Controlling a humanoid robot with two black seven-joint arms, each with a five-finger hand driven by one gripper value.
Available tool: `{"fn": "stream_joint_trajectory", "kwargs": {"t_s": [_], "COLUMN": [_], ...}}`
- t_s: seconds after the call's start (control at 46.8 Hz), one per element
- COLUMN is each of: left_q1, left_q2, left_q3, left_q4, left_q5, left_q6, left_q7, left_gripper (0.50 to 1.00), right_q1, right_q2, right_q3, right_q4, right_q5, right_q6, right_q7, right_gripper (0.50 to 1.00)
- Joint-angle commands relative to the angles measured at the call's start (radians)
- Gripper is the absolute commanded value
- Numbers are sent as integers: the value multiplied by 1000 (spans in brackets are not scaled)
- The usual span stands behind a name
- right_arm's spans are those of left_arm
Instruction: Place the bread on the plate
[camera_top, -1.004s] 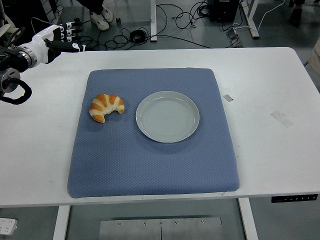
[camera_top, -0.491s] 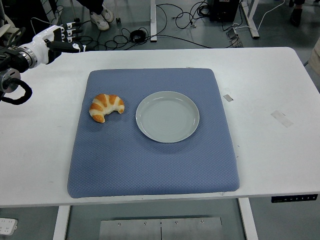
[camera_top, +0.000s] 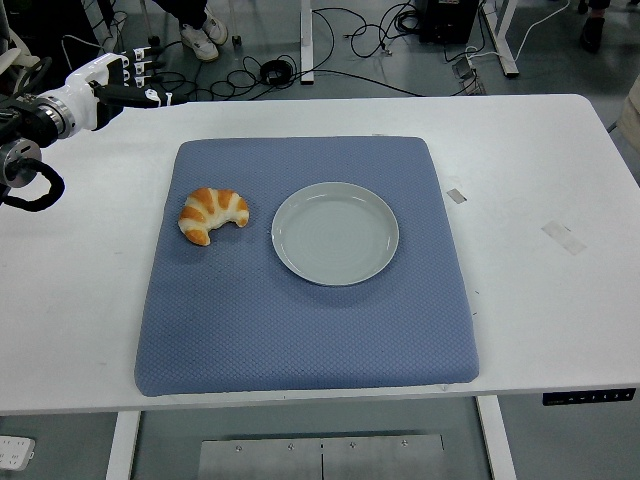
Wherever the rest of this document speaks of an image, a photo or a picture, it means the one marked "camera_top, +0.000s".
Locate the blue quilted mat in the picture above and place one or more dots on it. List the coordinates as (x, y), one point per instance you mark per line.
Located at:
(300, 330)

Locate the large grey tape strip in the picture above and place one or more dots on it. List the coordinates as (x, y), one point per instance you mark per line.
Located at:
(564, 238)

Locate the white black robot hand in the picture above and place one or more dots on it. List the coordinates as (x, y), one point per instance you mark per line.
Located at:
(95, 82)

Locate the round grey plate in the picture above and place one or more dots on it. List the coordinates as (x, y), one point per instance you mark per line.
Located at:
(335, 235)

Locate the white power strip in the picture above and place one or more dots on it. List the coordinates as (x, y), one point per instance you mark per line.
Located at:
(15, 452)

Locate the black equipment box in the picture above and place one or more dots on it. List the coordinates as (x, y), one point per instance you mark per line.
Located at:
(447, 20)

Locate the white curved tube frame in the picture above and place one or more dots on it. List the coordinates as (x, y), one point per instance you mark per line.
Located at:
(20, 59)

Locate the beige fabric object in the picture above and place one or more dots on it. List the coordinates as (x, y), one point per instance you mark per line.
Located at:
(631, 115)

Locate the person's white shoe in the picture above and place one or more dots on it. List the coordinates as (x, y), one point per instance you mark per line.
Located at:
(200, 44)
(216, 27)

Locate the white background desk frame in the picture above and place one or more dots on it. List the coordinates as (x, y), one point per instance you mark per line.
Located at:
(502, 40)

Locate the white background desk leg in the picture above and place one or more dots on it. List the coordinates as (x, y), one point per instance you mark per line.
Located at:
(307, 40)

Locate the golden striped croissant bread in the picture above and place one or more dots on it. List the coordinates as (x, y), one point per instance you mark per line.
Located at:
(212, 202)

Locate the small grey tape strip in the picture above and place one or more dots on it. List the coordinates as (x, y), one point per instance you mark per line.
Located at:
(456, 196)

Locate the black table control panel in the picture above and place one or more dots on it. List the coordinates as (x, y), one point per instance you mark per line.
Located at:
(590, 397)

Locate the black chair caster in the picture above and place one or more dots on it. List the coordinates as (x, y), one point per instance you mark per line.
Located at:
(235, 40)

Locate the white table leg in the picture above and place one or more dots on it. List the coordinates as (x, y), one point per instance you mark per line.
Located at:
(122, 445)
(497, 440)

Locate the person's leg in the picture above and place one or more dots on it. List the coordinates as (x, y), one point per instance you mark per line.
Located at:
(182, 10)

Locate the person's black shoe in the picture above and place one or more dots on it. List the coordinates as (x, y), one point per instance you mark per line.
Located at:
(592, 36)

